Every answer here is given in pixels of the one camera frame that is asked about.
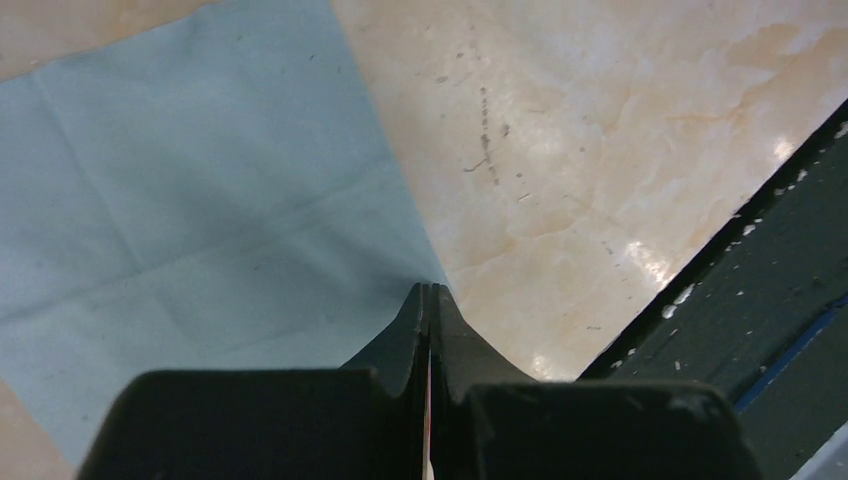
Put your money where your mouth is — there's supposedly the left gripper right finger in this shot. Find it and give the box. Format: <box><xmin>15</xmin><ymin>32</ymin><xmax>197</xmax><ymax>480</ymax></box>
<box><xmin>429</xmin><ymin>284</ymin><xmax>761</xmax><ymax>479</ymax></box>

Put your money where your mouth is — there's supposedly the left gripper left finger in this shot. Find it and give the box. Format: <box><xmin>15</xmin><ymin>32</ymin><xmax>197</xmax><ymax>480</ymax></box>
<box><xmin>78</xmin><ymin>284</ymin><xmax>431</xmax><ymax>479</ymax></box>

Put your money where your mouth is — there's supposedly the blue cleaning cloth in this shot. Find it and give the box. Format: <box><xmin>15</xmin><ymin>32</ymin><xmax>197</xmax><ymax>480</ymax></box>
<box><xmin>1</xmin><ymin>1</ymin><xmax>445</xmax><ymax>466</ymax></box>

